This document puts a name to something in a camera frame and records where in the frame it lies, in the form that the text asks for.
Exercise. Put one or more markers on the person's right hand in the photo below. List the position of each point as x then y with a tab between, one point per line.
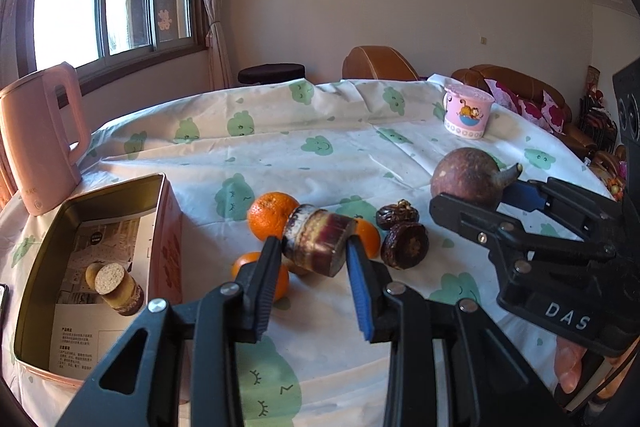
570	364

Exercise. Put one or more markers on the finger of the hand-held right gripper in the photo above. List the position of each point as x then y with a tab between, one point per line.
522	196
465	217

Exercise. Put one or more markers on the dark round stool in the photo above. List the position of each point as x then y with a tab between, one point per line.
272	74

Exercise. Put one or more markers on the pink cartoon mug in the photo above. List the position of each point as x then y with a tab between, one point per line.
467	117

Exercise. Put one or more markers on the printed paper leaflet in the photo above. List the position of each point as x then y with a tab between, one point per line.
75	347

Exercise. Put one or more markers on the large brown stemmed fruit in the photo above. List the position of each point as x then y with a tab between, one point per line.
465	177

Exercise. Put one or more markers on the small orange mandarin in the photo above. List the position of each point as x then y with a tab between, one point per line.
370	239
242	263

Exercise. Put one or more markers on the large orange mandarin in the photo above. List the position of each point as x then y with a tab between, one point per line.
267	214

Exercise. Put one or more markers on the white cloud-print tablecloth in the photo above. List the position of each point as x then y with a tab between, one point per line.
350	157

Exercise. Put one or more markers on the pink electric kettle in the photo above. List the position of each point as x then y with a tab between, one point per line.
35	142

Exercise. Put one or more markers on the purple sugarcane piece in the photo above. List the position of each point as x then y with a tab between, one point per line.
122	299
320	239

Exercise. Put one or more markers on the brown leather sofa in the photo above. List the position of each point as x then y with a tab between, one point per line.
515	79

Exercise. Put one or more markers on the wrinkled brown date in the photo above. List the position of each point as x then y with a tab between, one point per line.
395	216

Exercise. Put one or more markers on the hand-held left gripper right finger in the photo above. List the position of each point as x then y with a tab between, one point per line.
360	292

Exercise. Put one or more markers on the pink metal tin box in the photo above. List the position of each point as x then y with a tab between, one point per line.
172	247

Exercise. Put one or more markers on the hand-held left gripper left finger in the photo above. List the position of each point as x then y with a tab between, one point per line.
264	292

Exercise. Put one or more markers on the cluttered dark shelf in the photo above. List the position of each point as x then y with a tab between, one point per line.
600	122

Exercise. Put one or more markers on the pink floral cushion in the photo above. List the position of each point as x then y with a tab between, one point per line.
515	99
555	112

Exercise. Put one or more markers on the brown leather chair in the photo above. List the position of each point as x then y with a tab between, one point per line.
375	62

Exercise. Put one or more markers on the black smartphone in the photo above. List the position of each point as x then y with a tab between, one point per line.
3	307

